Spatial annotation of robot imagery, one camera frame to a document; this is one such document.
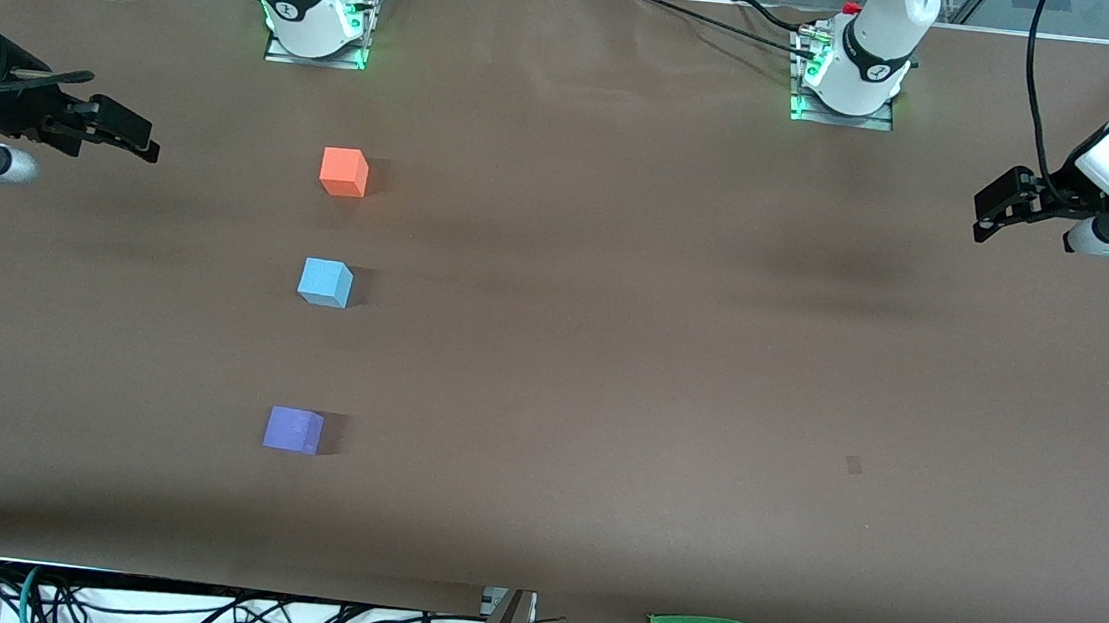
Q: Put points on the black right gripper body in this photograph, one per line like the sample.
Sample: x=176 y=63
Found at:
x=18 y=107

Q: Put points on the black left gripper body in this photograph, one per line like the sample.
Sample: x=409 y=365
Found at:
x=1055 y=192

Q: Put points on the light blue foam block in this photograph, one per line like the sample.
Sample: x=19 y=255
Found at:
x=324 y=282

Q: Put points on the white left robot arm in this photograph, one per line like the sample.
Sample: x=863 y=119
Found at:
x=874 y=38

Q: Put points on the orange foam block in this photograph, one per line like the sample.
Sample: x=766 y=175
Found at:
x=343 y=173

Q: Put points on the purple foam block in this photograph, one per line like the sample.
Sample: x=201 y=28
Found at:
x=293 y=430

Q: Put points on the brown table cover sheet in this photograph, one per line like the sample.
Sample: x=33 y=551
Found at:
x=606 y=406

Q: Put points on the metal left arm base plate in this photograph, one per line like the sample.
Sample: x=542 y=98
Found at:
x=877 y=124

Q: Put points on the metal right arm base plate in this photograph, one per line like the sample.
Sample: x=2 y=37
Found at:
x=281 y=55

